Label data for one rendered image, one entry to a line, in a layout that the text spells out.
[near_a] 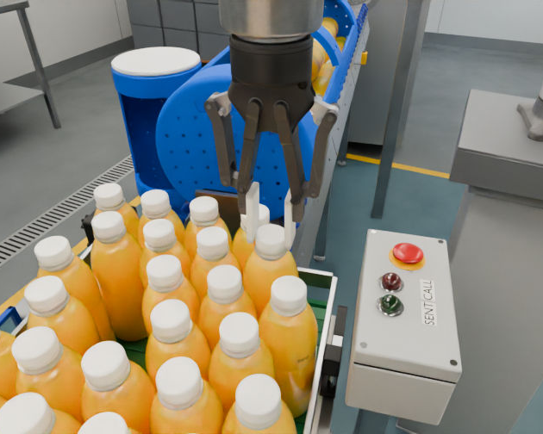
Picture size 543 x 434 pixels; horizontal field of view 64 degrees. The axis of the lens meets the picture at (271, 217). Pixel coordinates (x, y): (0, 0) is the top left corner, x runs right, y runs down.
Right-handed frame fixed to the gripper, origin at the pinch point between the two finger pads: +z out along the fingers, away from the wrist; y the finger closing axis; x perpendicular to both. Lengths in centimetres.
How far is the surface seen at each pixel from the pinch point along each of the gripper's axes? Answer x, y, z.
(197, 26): -373, 166, 69
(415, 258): -1.9, -17.1, 4.4
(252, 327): 12.6, -1.2, 4.3
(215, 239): 0.6, 7.1, 4.3
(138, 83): -75, 60, 15
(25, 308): -1, 46, 30
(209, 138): -22.7, 16.3, 2.7
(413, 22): -165, -20, 13
